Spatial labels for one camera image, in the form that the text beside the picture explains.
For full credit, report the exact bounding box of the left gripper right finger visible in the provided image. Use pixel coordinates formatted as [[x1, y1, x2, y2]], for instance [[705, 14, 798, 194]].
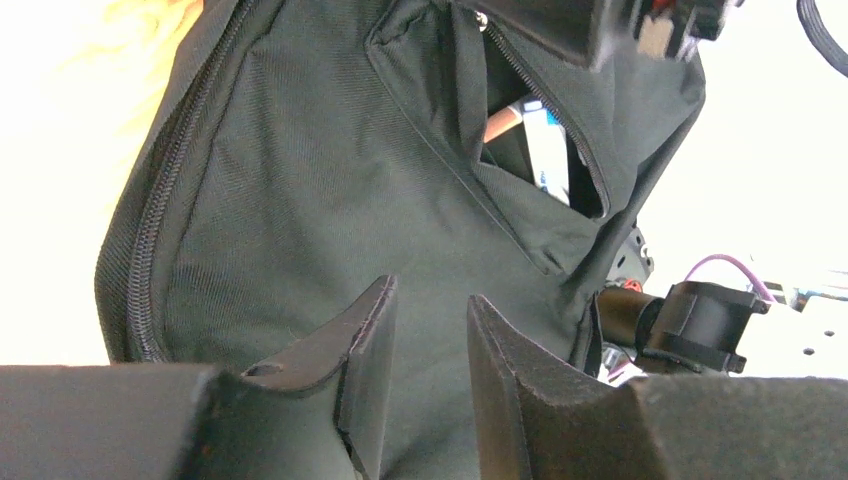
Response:
[[467, 295, 847, 479]]

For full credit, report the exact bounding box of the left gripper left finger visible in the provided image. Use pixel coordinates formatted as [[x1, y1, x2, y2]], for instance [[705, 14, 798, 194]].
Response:
[[1, 276, 397, 479]]

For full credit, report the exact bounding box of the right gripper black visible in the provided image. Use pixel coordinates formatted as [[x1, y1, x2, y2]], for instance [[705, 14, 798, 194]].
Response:
[[464, 0, 743, 70]]

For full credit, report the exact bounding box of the blue capped white marker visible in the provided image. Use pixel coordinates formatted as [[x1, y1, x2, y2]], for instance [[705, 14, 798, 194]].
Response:
[[521, 96, 570, 205]]

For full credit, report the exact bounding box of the black student backpack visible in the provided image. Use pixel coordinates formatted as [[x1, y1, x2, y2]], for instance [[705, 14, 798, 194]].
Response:
[[94, 0, 708, 480]]

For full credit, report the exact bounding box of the brown capped white marker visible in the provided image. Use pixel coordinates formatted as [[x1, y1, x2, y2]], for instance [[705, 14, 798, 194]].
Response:
[[483, 105, 523, 143]]

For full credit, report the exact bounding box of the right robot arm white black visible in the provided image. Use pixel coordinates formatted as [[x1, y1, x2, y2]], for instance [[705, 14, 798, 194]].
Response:
[[473, 1, 769, 373]]

